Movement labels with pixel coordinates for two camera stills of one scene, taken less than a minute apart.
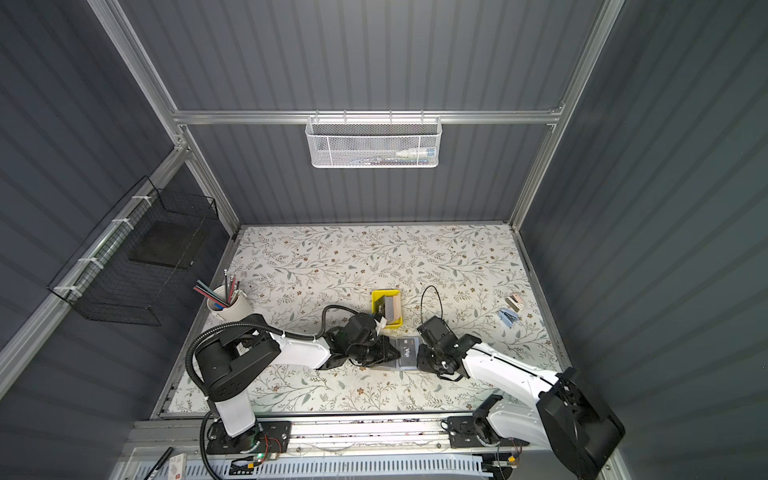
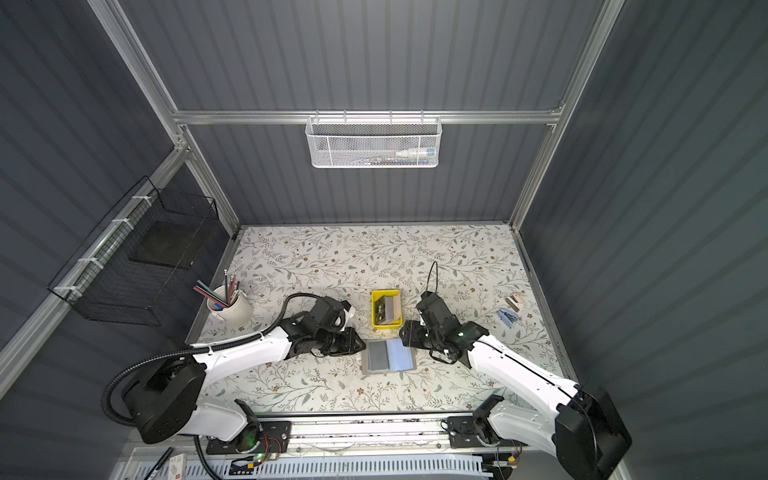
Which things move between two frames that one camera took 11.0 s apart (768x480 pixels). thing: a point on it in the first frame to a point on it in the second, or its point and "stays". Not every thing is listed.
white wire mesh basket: [373, 142] stays
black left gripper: [385, 353] to [350, 344]
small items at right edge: [515, 302] stays
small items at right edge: [508, 317] stays
